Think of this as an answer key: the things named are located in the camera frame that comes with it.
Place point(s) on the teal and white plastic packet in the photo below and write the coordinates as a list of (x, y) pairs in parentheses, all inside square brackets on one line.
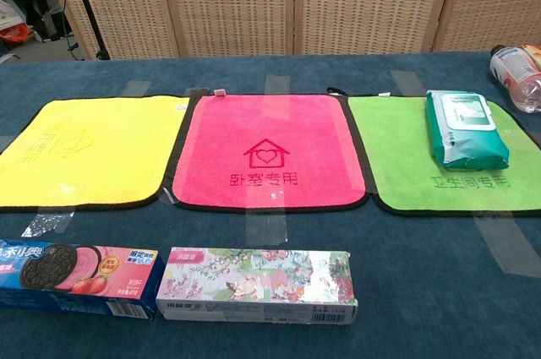
[(465, 135)]

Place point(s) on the floral toothpaste box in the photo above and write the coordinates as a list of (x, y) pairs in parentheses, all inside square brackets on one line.
[(253, 283)]

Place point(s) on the long blue Oreo box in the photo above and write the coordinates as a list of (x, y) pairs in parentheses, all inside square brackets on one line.
[(84, 274)]

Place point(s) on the pink microfiber cloth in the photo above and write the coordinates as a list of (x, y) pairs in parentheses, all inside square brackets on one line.
[(270, 122)]

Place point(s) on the clear tape strip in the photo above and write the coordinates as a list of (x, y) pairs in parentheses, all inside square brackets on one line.
[(266, 228), (136, 88), (277, 84), (48, 221), (408, 82), (505, 245)]

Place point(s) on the dark tape piece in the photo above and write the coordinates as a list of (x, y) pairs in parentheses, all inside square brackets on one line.
[(196, 92)]

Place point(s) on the green microfiber cloth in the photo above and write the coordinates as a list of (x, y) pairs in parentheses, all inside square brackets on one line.
[(401, 173)]

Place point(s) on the wicker folding screen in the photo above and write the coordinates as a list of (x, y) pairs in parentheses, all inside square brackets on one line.
[(338, 0)]

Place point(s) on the yellow microfiber cloth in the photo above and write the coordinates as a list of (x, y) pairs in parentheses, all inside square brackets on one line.
[(97, 156)]

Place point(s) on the black tripod stand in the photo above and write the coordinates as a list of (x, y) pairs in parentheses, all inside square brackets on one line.
[(85, 4)]

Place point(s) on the clear plastic drink bottle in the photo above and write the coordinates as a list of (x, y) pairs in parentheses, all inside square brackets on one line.
[(517, 76)]

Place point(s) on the orange plastic bag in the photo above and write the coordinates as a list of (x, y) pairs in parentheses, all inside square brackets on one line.
[(14, 33)]

